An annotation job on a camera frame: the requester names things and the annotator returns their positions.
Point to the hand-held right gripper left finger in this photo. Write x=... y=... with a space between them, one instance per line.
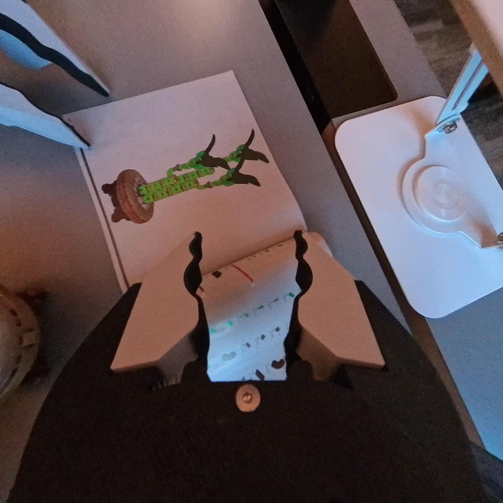
x=157 y=314

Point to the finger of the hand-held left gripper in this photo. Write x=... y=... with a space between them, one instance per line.
x=31 y=114
x=19 y=47

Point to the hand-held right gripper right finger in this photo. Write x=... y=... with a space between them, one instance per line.
x=334 y=314

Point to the white instruction booklet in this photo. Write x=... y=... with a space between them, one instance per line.
x=177 y=118

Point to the green toy brick bamboo plant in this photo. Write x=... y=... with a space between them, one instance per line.
x=11 y=334

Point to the grey desk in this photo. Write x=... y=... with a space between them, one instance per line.
x=157 y=39
x=463 y=353

